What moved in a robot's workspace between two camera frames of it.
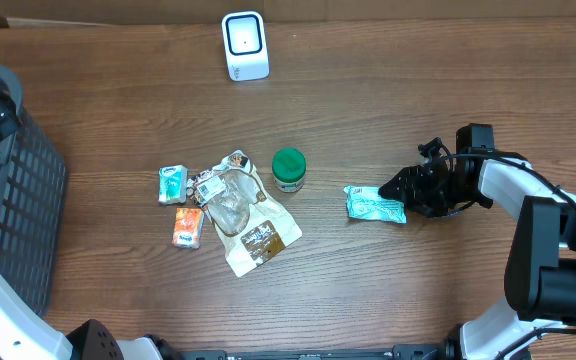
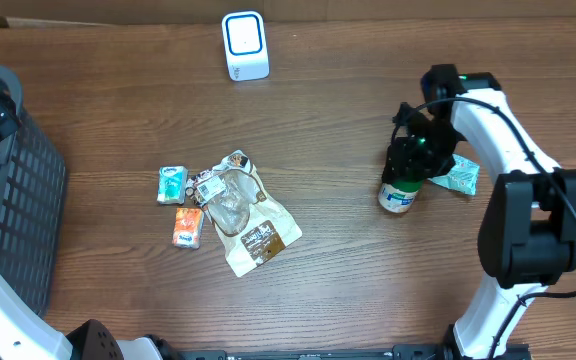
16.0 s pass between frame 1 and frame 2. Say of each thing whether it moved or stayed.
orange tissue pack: stayed
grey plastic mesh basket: stayed
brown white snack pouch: stayed
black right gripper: moved
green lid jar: moved
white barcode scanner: stayed
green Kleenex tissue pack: stayed
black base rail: stayed
